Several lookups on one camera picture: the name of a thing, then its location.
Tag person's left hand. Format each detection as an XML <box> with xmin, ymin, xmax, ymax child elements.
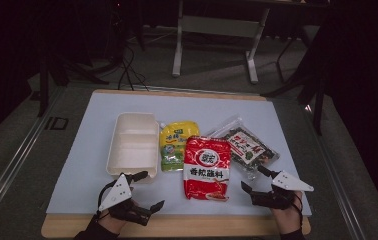
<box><xmin>96</xmin><ymin>198</ymin><xmax>140</xmax><ymax>235</ymax></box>

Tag person's right hand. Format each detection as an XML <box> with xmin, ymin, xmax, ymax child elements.
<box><xmin>271</xmin><ymin>191</ymin><xmax>304</xmax><ymax>235</ymax></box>

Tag red seasoning packet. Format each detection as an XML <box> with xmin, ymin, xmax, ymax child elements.
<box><xmin>182</xmin><ymin>135</ymin><xmax>232</xmax><ymax>202</ymax></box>

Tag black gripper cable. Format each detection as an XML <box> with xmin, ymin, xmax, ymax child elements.
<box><xmin>96</xmin><ymin>181</ymin><xmax>112</xmax><ymax>215</ymax></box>
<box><xmin>291</xmin><ymin>192</ymin><xmax>305</xmax><ymax>224</ymax></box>

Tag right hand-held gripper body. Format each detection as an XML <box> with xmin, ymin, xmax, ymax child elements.
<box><xmin>250</xmin><ymin>170</ymin><xmax>315</xmax><ymax>211</ymax></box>

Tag clear seaweed packet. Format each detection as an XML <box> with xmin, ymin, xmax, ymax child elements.
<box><xmin>206</xmin><ymin>116</ymin><xmax>281</xmax><ymax>181</ymax></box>

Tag light blue table mat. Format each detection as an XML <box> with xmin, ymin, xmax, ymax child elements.
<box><xmin>45</xmin><ymin>91</ymin><xmax>313</xmax><ymax>217</ymax></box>

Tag yellow green sauce pouch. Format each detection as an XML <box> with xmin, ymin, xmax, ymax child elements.
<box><xmin>158</xmin><ymin>120</ymin><xmax>201</xmax><ymax>173</ymax></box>

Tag white desk frame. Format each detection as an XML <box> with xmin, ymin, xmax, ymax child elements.
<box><xmin>171</xmin><ymin>0</ymin><xmax>272</xmax><ymax>85</ymax></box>

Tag black floor cables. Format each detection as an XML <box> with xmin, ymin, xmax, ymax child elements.
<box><xmin>116</xmin><ymin>41</ymin><xmax>150</xmax><ymax>92</ymax></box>

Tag white compartment lunch box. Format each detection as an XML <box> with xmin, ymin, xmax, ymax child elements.
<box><xmin>105</xmin><ymin>111</ymin><xmax>161</xmax><ymax>184</ymax></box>

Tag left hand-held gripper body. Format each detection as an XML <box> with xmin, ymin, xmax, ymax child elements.
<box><xmin>97</xmin><ymin>173</ymin><xmax>152</xmax><ymax>227</ymax></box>

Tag metal floor rail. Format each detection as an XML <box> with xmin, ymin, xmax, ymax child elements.
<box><xmin>301</xmin><ymin>105</ymin><xmax>369</xmax><ymax>240</ymax></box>
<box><xmin>0</xmin><ymin>87</ymin><xmax>67</xmax><ymax>229</ymax></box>

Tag black stand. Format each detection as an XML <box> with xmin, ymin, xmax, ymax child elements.
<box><xmin>261</xmin><ymin>24</ymin><xmax>329</xmax><ymax>137</ymax></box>
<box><xmin>36</xmin><ymin>54</ymin><xmax>110</xmax><ymax>118</ymax></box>

